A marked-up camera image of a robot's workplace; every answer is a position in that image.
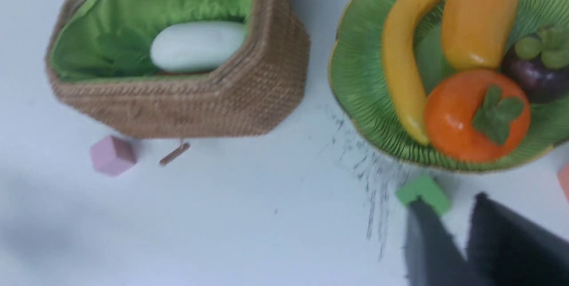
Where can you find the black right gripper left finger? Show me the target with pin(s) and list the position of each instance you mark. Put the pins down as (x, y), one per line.
(431, 256)

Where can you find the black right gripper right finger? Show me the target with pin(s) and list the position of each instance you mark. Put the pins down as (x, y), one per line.
(510, 250)

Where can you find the orange persimmon toy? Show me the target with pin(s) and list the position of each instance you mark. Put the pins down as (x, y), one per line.
(477, 116)

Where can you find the purple mangosteen toy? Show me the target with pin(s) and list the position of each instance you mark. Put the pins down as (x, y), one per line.
(538, 62)

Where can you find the yellow banana toy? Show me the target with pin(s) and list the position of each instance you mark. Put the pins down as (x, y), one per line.
(400, 68)

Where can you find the orange yellow mango toy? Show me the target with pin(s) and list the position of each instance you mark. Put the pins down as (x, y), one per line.
(474, 33)

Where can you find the white radish toy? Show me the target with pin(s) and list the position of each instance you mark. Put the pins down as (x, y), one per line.
(182, 48)

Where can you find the woven wicker basket green lining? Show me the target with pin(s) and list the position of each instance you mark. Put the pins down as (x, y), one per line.
(98, 62)

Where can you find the green foam cube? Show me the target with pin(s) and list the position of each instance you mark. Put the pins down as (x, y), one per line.
(425, 187)

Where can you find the salmon pink foam cube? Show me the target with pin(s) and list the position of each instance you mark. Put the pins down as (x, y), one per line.
(563, 179)

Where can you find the green glass leaf plate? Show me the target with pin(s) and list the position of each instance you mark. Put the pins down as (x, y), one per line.
(357, 82)

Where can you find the light pink foam cube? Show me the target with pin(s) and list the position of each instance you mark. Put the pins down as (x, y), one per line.
(112, 156)

